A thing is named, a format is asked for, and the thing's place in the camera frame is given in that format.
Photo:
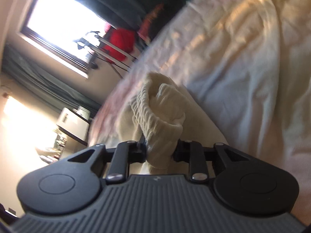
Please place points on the pink bed duvet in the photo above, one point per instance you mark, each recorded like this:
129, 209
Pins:
246, 63

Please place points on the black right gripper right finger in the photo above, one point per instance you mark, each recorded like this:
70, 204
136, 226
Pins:
182, 151

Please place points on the white garment steamer stand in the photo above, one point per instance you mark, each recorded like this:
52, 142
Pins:
115, 47

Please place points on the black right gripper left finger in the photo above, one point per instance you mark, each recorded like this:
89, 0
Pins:
138, 150

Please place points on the window with dark frame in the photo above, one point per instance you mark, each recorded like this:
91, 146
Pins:
55, 26

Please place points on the pile of colourful clothes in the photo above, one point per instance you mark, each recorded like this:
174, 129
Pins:
150, 18

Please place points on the teal left curtain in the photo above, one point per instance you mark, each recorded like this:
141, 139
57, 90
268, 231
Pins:
47, 88

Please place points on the white drawer dresser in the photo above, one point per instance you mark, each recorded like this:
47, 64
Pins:
63, 145

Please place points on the red bag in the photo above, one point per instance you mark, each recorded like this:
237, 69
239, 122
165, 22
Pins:
122, 39

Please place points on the cream white sweatshirt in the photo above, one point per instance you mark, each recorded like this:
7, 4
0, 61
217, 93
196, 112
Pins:
161, 111

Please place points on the black and white chair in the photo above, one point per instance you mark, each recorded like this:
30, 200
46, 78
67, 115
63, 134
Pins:
74, 126

